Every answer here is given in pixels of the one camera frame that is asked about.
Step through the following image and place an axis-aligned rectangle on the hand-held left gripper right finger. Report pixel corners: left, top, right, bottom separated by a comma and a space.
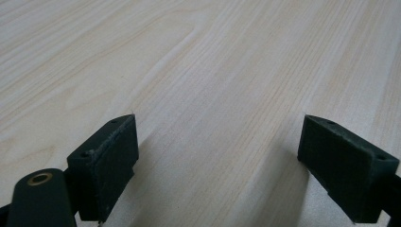
297, 114, 400, 224

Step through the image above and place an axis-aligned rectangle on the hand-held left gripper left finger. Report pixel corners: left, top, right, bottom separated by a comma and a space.
66, 113, 140, 223

